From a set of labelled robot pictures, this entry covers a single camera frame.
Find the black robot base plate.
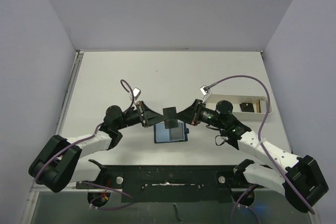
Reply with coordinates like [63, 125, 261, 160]
[75, 165, 266, 204]

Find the white plastic card tray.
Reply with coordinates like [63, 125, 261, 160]
[203, 94, 267, 121]

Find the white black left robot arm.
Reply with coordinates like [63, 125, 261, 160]
[28, 101, 165, 193]

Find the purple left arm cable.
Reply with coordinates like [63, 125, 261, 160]
[34, 79, 140, 211]

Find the black card in tray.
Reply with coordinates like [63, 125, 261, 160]
[239, 102, 255, 113]

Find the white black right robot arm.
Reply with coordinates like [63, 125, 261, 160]
[176, 100, 329, 214]

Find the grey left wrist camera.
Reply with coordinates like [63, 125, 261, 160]
[131, 88, 141, 99]

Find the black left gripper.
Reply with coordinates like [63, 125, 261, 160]
[116, 101, 166, 130]

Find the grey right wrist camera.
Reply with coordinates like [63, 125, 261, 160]
[200, 86, 211, 96]

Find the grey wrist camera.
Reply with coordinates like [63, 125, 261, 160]
[131, 88, 141, 99]
[200, 86, 211, 96]

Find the blue leather card holder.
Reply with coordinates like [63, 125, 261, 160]
[154, 122, 190, 144]

